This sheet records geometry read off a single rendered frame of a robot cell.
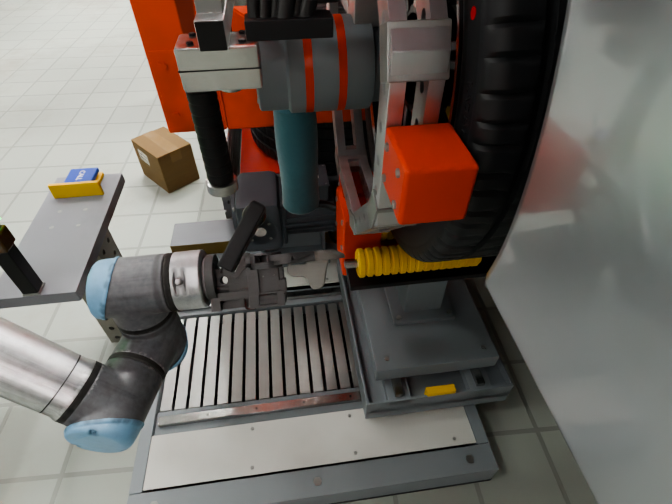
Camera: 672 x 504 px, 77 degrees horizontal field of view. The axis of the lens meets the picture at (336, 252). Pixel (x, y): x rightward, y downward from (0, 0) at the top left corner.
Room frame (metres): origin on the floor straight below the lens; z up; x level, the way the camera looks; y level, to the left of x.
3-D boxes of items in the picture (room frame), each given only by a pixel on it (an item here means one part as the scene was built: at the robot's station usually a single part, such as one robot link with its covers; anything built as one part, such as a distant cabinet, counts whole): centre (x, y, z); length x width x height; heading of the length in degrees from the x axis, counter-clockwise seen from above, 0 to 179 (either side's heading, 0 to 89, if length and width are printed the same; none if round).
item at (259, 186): (0.99, 0.09, 0.26); 0.42 x 0.18 x 0.35; 98
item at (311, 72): (0.69, 0.02, 0.85); 0.21 x 0.14 x 0.14; 98
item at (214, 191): (0.50, 0.16, 0.83); 0.04 x 0.04 x 0.16
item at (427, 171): (0.39, -0.10, 0.85); 0.09 x 0.08 x 0.07; 8
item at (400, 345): (0.72, -0.22, 0.32); 0.40 x 0.30 x 0.28; 8
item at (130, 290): (0.42, 0.30, 0.62); 0.12 x 0.09 x 0.10; 98
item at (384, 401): (0.72, -0.22, 0.13); 0.50 x 0.36 x 0.10; 8
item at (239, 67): (0.50, 0.13, 0.93); 0.09 x 0.05 x 0.05; 98
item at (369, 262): (0.59, -0.16, 0.51); 0.29 x 0.06 x 0.06; 98
